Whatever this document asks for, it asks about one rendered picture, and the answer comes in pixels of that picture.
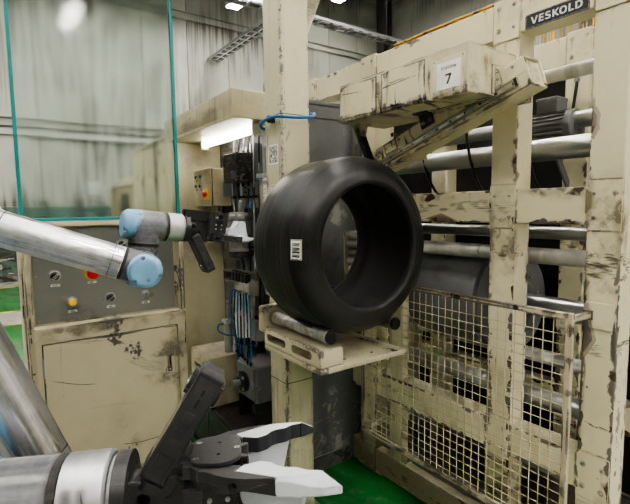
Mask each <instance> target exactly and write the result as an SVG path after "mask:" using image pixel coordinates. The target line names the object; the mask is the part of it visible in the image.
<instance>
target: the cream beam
mask: <svg viewBox="0 0 630 504"><path fill-rule="evenodd" d="M459 57H461V85H458V86H455V87H451V88H447V89H444V90H440V91H436V87H437V65H438V64H441V63H444V62H447V61H450V60H453V59H456V58H459ZM515 60H516V55H513V54H510V53H507V52H504V51H500V50H497V49H494V48H491V47H488V46H484V45H481V44H478V43H475V42H472V41H465V42H462V43H460V44H457V45H454V46H451V47H449V48H446V49H443V50H440V51H437V52H435V53H432V54H429V55H426V56H424V57H421V58H418V59H415V60H413V61H410V62H407V63H404V64H401V65H399V66H396V67H393V68H390V69H388V70H385V71H382V72H379V73H376V74H374V75H371V76H368V77H365V78H363V79H360V80H357V81H354V82H352V83H349V84H346V85H343V86H340V124H348V125H351V124H355V123H359V122H362V123H370V124H371V125H369V126H368V127H373V128H381V129H386V128H391V127H395V126H400V125H405V124H409V123H414V122H419V117H418V116H413V115H412V113H416V112H420V111H425V110H427V111H428V112H432V113H434V112H436V111H438V110H443V109H447V108H451V107H456V106H460V105H464V104H469V103H473V102H477V101H481V100H486V99H490V98H492V97H493V96H494V94H495V76H496V72H497V71H499V70H501V69H502V68H504V67H505V66H507V65H508V64H510V63H511V62H513V61H515Z"/></svg>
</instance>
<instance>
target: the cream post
mask: <svg viewBox="0 0 630 504"><path fill-rule="evenodd" d="M262 3H263V46H264V89H265V118H267V116H268V115H270V116H272V115H296V116H307V115H309V99H308V29H307V0H262ZM265 132H266V175H267V196H268V194H269V193H270V192H271V185H276V184H277V183H278V182H279V181H280V180H281V179H282V178H283V177H285V176H286V175H287V174H289V173H290V172H291V171H293V170H294V169H296V168H298V167H300V166H302V165H304V164H307V163H309V119H288V118H275V123H267V121H266V122H265ZM273 144H278V164H273V165H269V164H268V146H269V145H273ZM271 391H272V424H277V423H290V422H303V423H305V424H308V425H310V426H313V377H312V372H311V371H309V370H307V369H305V368H303V367H301V366H299V365H297V364H295V363H293V362H291V361H289V360H287V359H285V358H283V357H281V356H279V355H277V354H275V353H273V352H271ZM284 467H299V468H302V469H306V470H314V445H313V433H311V434H308V435H305V436H303V437H299V438H294V439H291V440H289V444H288V449H287V454H286V459H285V464H284Z"/></svg>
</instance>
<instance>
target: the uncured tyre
mask: <svg viewBox="0 0 630 504"><path fill-rule="evenodd" d="M340 198H341V199H342V200H343V201H344V202H345V203H346V205H347V206H348V208H349V209H350V211H351V213H352V215H353V218H354V221H355V224H356V230H357V249H356V254H355V258H354V261H353V264H352V266H351V268H350V270H349V272H348V273H347V275H346V276H345V278H344V279H343V280H342V281H341V282H340V283H339V284H338V285H337V286H336V287H334V288H333V289H332V288H331V286H330V284H329V282H328V280H327V278H326V275H325V272H324V268H323V263H322V255H321V245H322V236H323V231H324V227H325V224H326V221H327V218H328V216H329V214H330V212H331V210H332V208H333V207H334V205H335V204H336V202H337V201H338V200H339V199H340ZM290 239H298V240H302V261H300V260H290ZM423 248H424V234H423V226H422V220H421V216H420V213H419V210H418V207H417V204H416V202H415V200H414V198H413V196H412V194H411V192H410V190H409V188H408V187H407V185H406V184H405V182H404V181H403V180H402V179H401V178H400V176H399V175H398V174H397V173H396V172H394V171H393V170H392V169H391V168H389V167H388V166H386V165H384V164H382V163H380V162H378V161H375V160H372V159H368V158H364V157H358V156H348V157H341V158H335V159H328V160H322V161H316V162H311V163H307V164H304V165H302V166H300V167H298V168H296V169H294V170H293V171H291V172H290V173H289V174H287V175H286V176H285V177H283V178H282V179H281V180H280V181H279V182H278V183H277V184H276V185H275V186H274V188H273V189H272V190H271V192H270V193H269V194H268V196H267V198H266V199H265V201H264V203H263V205H262V208H261V210H260V213H259V216H258V219H257V223H256V228H255V236H254V253H255V260H256V265H257V269H258V273H259V275H260V278H261V280H262V283H263V285H264V286H265V288H266V290H267V291H268V293H269V294H270V296H271V297H272V298H273V299H274V300H275V302H276V303H277V304H278V305H279V306H280V307H281V308H282V309H283V310H285V311H286V312H287V313H289V314H290V315H291V314H292V316H294V315H295V316H294V317H296V318H298V319H301V320H304V321H307V322H310V323H312V324H315V325H318V326H321V327H325V326H328V327H330V328H332V329H335V330H333V331H337V332H358V331H364V330H368V329H371V328H373V327H375V326H377V325H379V324H381V323H383V322H384V321H386V320H387V319H388V318H389V317H391V316H392V315H393V314H394V313H395V312H396V311H397V310H398V309H399V307H400V306H401V305H402V304H403V302H404V301H405V299H406V298H407V296H408V295H409V293H410V292H411V290H412V288H413V286H414V284H415V282H416V279H417V277H418V274H419V271H420V267H421V263H422V257H423ZM297 316H298V317H297Z"/></svg>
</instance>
